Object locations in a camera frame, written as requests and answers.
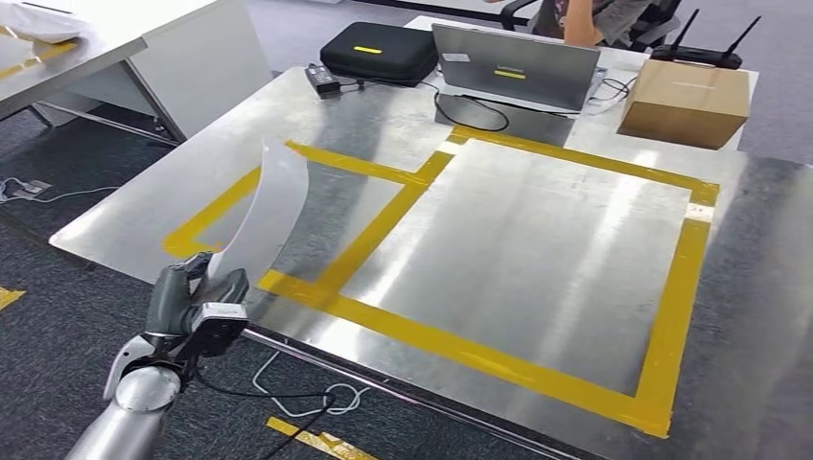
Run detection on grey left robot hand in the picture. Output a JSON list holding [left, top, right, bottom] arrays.
[[144, 251, 250, 341]]

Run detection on white curved plastic part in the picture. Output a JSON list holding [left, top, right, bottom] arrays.
[[206, 139, 311, 290]]

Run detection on yellow workbench tape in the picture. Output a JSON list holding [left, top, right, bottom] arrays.
[[161, 125, 720, 439]]

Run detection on steel workbench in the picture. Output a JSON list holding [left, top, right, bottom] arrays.
[[49, 66, 813, 460]]

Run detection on grey floor socket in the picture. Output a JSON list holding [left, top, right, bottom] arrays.
[[12, 179, 52, 201]]

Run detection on black power adapter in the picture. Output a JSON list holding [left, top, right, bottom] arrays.
[[304, 61, 342, 100]]

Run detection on yellow table tape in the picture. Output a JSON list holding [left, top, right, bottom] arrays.
[[0, 40, 79, 81]]

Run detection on white plastic bag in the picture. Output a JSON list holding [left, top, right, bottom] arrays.
[[0, 1, 90, 46]]

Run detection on black zip case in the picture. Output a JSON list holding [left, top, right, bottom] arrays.
[[319, 22, 439, 88]]

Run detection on silver laptop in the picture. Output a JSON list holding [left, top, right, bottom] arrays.
[[431, 23, 601, 114]]

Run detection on person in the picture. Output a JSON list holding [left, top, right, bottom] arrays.
[[485, 0, 656, 49]]

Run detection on white table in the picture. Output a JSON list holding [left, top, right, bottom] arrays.
[[405, 15, 760, 153]]

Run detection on brown cardboard box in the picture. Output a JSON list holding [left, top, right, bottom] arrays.
[[616, 58, 752, 151]]

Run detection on black office chair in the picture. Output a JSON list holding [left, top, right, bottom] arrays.
[[499, 0, 684, 52]]

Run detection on black wifi router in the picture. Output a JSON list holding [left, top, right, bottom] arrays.
[[650, 7, 762, 71]]

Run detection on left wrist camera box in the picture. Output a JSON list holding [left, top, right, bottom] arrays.
[[174, 302, 250, 363]]

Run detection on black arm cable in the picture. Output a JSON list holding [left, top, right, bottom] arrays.
[[190, 364, 337, 460]]

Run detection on white floor cable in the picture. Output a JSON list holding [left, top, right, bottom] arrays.
[[0, 176, 122, 206], [251, 351, 372, 419]]

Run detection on black laptop cable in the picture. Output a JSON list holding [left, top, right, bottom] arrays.
[[339, 76, 511, 133]]

